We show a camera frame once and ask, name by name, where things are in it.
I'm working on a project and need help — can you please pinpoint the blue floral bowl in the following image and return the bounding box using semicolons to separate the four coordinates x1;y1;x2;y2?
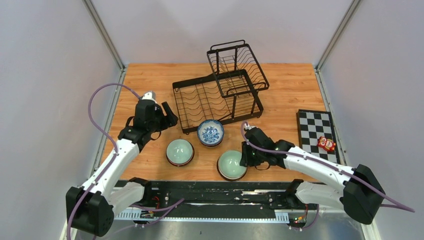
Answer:
197;119;225;140

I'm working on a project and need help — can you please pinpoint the black white checkerboard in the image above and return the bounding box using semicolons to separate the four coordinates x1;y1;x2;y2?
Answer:
296;109;341;164

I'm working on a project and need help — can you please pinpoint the black wire dish rack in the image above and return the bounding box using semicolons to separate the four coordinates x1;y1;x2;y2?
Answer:
172;39;270;135

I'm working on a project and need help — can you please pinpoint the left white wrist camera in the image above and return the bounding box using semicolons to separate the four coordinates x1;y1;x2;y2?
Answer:
140;90;156;102

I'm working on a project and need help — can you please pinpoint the patterned bowl under floral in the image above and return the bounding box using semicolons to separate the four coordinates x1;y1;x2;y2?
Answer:
199;134;224;147

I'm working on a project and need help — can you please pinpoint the celadon bowl brown rim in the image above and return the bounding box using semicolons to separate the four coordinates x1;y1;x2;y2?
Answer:
217;150;247;181

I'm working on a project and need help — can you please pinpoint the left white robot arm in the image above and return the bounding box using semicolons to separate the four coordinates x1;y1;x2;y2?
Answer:
65;99;178;240

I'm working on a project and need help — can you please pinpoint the red owl toy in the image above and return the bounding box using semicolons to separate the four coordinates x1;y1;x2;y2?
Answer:
317;136;336;152

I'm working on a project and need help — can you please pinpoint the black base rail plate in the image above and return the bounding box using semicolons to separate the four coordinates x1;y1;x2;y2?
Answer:
136;181;317;220

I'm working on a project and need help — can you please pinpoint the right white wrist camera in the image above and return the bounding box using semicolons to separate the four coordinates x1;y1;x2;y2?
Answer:
244;123;256;132

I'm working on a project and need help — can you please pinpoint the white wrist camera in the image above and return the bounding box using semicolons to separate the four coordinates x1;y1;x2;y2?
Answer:
140;90;156;102
244;123;256;132

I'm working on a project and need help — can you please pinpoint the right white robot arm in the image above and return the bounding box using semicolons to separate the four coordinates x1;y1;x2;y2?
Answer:
240;122;386;225

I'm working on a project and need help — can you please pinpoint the celadon bowl black rim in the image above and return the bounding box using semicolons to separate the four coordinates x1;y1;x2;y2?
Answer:
166;139;195;167

